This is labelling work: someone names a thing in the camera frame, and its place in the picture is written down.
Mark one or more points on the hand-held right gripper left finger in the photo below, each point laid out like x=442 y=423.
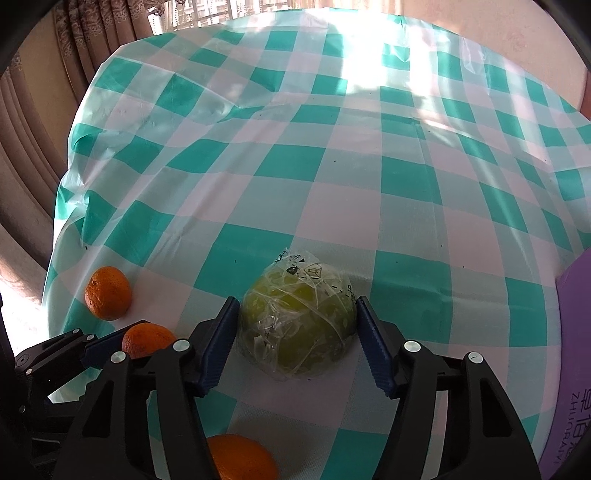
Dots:
x=217 y=350

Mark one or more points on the plastic-wrapped green apple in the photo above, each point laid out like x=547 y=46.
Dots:
x=300 y=323

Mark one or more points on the purple cardboard box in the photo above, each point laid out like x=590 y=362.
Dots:
x=577 y=346

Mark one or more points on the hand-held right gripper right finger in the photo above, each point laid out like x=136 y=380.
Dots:
x=374 y=346

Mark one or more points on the beige pleated curtain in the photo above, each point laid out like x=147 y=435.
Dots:
x=27 y=161

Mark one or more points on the orange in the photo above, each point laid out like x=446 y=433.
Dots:
x=108 y=293
x=143 y=339
x=244 y=461

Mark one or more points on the teal checked tablecloth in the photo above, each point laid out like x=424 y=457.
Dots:
x=323 y=184

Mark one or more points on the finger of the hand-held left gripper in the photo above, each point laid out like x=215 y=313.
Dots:
x=104 y=348

